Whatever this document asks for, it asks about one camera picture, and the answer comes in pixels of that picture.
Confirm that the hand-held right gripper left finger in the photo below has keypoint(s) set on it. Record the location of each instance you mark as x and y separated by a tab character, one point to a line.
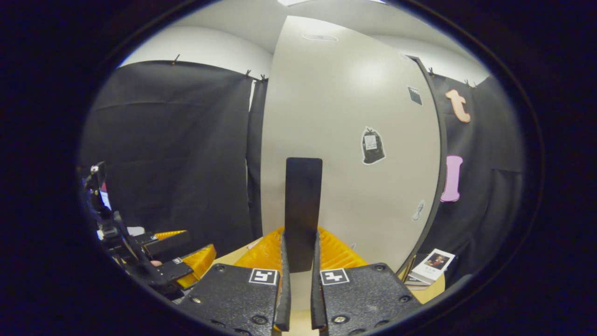
283	298

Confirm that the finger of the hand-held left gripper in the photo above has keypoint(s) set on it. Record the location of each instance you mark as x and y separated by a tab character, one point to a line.
175	273
170	243

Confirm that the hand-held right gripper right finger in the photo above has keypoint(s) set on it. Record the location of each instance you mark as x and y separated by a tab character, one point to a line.
317	298

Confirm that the white book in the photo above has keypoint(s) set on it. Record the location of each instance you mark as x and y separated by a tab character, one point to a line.
433	266

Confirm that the black backdrop cloth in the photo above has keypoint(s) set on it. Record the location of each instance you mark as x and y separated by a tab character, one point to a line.
466	224
506	210
177	149

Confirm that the beige cabinet door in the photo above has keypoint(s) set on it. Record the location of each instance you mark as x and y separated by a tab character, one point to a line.
354	200

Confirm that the dark book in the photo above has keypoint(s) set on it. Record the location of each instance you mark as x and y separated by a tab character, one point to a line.
417	283

